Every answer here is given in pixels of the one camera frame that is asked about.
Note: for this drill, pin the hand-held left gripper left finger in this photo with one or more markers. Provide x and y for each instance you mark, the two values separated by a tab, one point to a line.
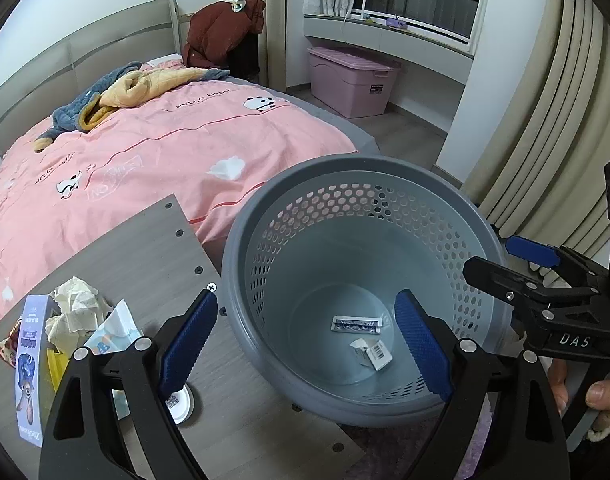
187	345

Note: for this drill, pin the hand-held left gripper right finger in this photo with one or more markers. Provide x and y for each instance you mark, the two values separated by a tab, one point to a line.
420	345

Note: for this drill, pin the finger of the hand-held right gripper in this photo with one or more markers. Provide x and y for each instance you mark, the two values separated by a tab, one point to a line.
505	282
530	251

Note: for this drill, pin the white round lid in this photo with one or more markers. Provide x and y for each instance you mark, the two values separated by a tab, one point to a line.
185	407

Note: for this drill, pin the light blue tissue packet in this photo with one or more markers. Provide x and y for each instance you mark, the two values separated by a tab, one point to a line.
112	327

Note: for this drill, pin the grey perforated plastic basket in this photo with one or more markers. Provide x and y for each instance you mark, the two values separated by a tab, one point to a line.
310	350

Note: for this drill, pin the yellow plastic wrapper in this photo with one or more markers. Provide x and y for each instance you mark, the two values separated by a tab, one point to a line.
55	367

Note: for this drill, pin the purple cartoon carton box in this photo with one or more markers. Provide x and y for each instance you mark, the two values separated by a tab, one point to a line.
30	360

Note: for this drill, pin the person's right hand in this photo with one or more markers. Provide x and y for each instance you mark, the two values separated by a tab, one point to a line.
602	394

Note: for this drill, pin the white barcode paper tag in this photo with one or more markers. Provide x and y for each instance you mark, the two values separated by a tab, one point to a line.
375	355

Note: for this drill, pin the silver blister pack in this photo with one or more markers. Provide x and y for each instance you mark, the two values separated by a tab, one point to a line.
355	324

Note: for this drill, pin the purple rug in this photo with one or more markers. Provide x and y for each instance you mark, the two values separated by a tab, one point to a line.
385	447

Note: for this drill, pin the crumpled white tissue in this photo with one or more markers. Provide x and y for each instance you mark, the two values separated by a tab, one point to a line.
75	305

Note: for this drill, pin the red snack wrapper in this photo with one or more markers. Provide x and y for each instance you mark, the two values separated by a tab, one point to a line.
7	352

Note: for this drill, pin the bed with pink duvet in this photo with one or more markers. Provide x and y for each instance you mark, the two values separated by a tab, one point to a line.
185	150

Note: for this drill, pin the pink lidded storage box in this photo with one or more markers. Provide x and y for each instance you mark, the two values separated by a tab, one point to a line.
350	80

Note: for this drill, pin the grey bay window ledge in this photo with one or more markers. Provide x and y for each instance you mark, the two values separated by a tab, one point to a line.
385	37

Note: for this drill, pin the blue yellow blanket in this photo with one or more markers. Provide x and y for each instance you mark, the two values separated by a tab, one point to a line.
135	85

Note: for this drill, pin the small purple gadget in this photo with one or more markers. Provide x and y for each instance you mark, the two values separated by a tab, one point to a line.
395	22

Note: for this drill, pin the white bedside table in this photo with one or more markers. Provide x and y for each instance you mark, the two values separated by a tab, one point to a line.
162	60

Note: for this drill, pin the black chair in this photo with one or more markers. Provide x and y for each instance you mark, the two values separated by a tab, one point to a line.
245	57

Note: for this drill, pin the brown padded jacket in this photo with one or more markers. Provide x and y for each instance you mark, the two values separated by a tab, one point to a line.
215	30

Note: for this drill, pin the white face mask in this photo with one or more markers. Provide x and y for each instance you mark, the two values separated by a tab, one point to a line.
235	4

